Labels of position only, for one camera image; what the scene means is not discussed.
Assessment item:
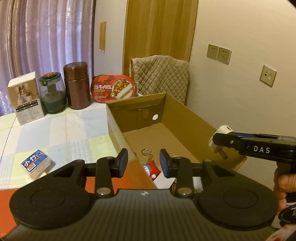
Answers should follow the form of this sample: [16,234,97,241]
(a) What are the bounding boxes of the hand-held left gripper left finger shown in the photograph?
[53,148,128,198]

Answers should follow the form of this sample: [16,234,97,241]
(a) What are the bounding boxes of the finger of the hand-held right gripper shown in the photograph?
[212,132,249,154]
[233,132,296,140]

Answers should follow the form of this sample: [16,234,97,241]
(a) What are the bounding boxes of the red cat figurine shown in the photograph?
[142,161,161,181]

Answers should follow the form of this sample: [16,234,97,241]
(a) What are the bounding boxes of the brown cylindrical canister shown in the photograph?
[63,61,91,110]

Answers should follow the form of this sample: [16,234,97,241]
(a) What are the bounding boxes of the purple curtain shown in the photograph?
[0,0,97,117]

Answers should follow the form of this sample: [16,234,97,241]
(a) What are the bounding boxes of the brown cardboard box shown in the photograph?
[106,92,247,189]

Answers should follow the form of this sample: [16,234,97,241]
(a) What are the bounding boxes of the checked pastel tablecloth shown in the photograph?
[0,102,130,191]

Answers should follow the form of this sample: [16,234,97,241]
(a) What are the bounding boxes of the black cable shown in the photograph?
[278,204,296,229]

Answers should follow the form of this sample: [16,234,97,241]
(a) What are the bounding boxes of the glass jar with green lid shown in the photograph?
[39,72,67,114]

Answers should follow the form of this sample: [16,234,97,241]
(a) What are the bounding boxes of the red instant meal bowl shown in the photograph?
[91,74,136,104]

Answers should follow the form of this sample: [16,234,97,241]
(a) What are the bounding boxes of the white product carton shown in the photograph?
[7,71,45,126]

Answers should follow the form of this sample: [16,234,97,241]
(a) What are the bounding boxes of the red flattened cardboard sheet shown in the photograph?
[0,159,158,233]

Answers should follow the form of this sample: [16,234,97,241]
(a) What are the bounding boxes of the beige plug adapter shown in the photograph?
[208,125,234,159]

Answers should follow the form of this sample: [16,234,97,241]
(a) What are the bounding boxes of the wooden door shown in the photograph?
[124,0,199,72]

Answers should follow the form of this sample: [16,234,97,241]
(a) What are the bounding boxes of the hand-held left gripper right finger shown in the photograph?
[159,148,237,198]

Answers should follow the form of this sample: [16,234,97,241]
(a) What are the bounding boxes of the brown tape strip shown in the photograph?
[99,21,107,50]

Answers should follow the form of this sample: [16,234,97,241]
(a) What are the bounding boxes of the clear box with blue label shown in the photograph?
[21,149,51,180]

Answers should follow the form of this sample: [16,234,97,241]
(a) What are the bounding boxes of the beige quilted cloth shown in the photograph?
[129,55,190,105]

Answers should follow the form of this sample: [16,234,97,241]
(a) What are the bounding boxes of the beige round-port wall socket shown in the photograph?
[259,65,277,87]

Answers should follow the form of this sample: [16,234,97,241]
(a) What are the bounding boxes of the person's right hand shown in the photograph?
[273,167,296,210]

